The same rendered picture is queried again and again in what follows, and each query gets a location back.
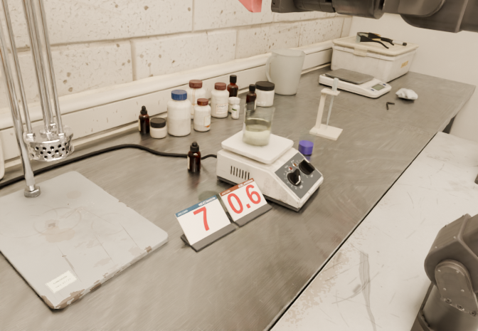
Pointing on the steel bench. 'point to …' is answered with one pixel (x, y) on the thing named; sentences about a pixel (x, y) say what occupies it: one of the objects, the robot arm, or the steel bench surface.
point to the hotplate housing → (261, 176)
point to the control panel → (300, 174)
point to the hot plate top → (270, 153)
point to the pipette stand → (321, 117)
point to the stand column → (16, 117)
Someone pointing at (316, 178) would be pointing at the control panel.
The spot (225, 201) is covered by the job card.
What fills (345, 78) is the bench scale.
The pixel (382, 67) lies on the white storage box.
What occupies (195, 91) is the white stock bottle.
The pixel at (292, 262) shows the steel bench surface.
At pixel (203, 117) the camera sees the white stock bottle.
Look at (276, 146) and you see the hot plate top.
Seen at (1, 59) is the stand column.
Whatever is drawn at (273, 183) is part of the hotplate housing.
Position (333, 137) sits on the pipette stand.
